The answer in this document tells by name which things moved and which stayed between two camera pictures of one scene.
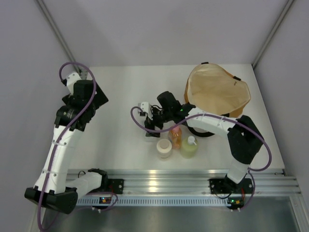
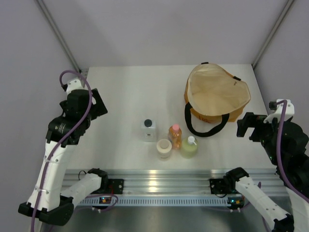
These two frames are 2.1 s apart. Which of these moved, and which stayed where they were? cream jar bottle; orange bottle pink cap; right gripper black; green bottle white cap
Moved: right gripper black
Stayed: orange bottle pink cap; green bottle white cap; cream jar bottle
